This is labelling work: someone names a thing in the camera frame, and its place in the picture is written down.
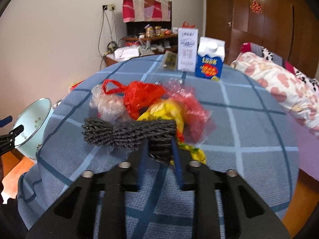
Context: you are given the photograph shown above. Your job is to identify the yellow plastic bag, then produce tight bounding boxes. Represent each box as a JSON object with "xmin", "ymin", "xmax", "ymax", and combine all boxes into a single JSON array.
[{"xmin": 137, "ymin": 99, "xmax": 206, "ymax": 164}]

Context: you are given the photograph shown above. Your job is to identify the blue plaid tablecloth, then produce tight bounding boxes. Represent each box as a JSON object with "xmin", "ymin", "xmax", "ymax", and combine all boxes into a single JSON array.
[{"xmin": 17, "ymin": 56, "xmax": 299, "ymax": 228}]

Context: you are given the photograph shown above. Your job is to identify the white box on cabinet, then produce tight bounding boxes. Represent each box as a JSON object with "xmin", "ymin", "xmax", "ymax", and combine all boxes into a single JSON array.
[{"xmin": 114, "ymin": 46, "xmax": 140, "ymax": 60}]

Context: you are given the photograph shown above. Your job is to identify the wooden wardrobe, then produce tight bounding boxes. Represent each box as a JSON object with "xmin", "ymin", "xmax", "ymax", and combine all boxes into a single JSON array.
[{"xmin": 195, "ymin": 0, "xmax": 319, "ymax": 78}]

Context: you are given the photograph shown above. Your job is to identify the pink bed sheet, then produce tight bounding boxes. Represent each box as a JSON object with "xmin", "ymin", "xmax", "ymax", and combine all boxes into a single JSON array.
[{"xmin": 289, "ymin": 118, "xmax": 319, "ymax": 180}]

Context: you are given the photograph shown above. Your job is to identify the wooden tv cabinet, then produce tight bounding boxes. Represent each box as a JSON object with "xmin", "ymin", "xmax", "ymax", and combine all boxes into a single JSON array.
[{"xmin": 103, "ymin": 34, "xmax": 178, "ymax": 67}]

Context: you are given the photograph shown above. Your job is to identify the wall power outlet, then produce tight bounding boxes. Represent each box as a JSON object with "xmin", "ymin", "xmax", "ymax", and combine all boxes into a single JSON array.
[{"xmin": 102, "ymin": 4, "xmax": 116, "ymax": 11}]

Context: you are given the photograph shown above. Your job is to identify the black foam net sleeve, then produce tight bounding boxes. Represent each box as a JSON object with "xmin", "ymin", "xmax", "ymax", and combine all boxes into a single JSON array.
[{"xmin": 82, "ymin": 118, "xmax": 177, "ymax": 165}]

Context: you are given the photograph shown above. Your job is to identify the blue white LOOK carton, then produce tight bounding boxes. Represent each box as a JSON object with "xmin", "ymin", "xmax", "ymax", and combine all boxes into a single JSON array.
[{"xmin": 195, "ymin": 37, "xmax": 225, "ymax": 81}]

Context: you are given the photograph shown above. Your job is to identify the black white pillow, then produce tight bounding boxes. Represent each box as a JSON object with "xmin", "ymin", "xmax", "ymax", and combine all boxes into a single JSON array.
[{"xmin": 241, "ymin": 42, "xmax": 318, "ymax": 94}]

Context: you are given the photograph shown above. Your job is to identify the white tall milk carton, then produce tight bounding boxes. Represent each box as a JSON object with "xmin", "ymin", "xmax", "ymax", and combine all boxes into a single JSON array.
[{"xmin": 177, "ymin": 27, "xmax": 198, "ymax": 73}]

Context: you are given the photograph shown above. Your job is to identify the clear plastic bag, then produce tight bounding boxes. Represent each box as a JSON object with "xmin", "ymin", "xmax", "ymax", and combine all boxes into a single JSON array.
[{"xmin": 89, "ymin": 85, "xmax": 126, "ymax": 122}]

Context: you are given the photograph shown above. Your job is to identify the pink patchwork cloth cover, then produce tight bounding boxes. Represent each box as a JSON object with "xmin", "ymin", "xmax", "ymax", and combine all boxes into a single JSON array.
[{"xmin": 122, "ymin": 0, "xmax": 172, "ymax": 23}]

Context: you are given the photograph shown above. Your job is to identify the orange plastic bag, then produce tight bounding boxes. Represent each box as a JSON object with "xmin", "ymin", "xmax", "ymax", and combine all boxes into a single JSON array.
[{"xmin": 182, "ymin": 21, "xmax": 196, "ymax": 29}]

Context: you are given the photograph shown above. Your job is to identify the light blue enamel basin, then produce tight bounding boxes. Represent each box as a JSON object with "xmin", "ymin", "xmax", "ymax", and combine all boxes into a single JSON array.
[{"xmin": 13, "ymin": 98, "xmax": 53, "ymax": 161}]

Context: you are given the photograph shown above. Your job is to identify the wooden door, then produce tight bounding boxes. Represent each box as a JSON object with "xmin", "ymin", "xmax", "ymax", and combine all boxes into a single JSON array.
[{"xmin": 205, "ymin": 0, "xmax": 233, "ymax": 57}]

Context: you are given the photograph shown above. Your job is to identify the red gift box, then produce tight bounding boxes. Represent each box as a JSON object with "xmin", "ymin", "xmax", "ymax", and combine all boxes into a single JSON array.
[{"xmin": 68, "ymin": 81, "xmax": 83, "ymax": 93}]

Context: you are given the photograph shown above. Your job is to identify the heart pattern quilt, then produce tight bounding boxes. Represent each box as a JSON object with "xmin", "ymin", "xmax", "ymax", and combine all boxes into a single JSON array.
[{"xmin": 230, "ymin": 52, "xmax": 318, "ymax": 137}]

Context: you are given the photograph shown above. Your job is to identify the red plastic bag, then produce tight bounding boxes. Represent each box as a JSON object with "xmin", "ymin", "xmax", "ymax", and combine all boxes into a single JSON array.
[{"xmin": 102, "ymin": 79, "xmax": 165, "ymax": 120}]

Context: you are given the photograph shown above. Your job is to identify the pink transparent plastic bag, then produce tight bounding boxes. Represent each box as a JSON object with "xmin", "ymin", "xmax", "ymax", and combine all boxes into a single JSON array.
[{"xmin": 162, "ymin": 78, "xmax": 216, "ymax": 144}]

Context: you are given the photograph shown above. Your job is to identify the red double happiness sticker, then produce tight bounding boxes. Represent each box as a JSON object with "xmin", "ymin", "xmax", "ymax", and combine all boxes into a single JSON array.
[{"xmin": 250, "ymin": 0, "xmax": 262, "ymax": 14}]

